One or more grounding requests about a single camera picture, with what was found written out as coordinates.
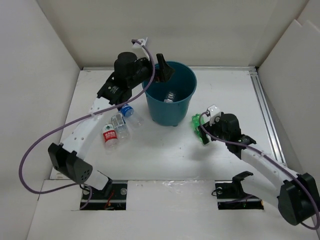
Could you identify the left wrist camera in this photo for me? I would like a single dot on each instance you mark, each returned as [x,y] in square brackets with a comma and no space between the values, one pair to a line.
[139,43]

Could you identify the blue label water bottle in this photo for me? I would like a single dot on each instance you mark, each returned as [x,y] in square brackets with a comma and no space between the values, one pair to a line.
[131,116]

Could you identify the red label water bottle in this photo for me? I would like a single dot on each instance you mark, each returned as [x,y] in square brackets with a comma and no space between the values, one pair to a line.
[109,135]

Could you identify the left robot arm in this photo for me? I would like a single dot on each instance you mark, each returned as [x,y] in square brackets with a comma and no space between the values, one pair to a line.
[68,157]

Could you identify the clear water bottle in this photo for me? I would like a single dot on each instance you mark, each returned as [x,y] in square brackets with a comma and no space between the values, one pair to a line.
[171,97]

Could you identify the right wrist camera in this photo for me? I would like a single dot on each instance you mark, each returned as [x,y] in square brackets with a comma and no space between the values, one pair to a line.
[214,114]

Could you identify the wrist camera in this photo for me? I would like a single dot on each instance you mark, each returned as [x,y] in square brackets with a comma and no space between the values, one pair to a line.
[139,43]
[214,114]

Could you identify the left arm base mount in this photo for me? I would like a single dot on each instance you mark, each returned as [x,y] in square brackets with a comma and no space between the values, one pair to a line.
[116,200]

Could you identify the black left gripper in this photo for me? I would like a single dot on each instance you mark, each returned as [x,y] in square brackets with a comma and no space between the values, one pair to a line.
[164,72]

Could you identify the green plastic bottle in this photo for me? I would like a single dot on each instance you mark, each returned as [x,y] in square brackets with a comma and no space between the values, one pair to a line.
[195,125]

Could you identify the teal plastic bin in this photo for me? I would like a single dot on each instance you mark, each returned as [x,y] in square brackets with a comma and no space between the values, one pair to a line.
[184,82]

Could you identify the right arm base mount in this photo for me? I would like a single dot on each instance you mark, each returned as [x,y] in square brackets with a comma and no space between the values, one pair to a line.
[231,196]

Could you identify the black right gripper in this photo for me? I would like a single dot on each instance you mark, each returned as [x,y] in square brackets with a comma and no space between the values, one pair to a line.
[209,128]

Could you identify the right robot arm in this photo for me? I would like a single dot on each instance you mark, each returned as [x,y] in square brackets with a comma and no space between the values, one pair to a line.
[294,194]

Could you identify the clear white cap bottle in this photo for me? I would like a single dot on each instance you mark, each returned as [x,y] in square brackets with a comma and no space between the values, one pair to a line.
[120,128]

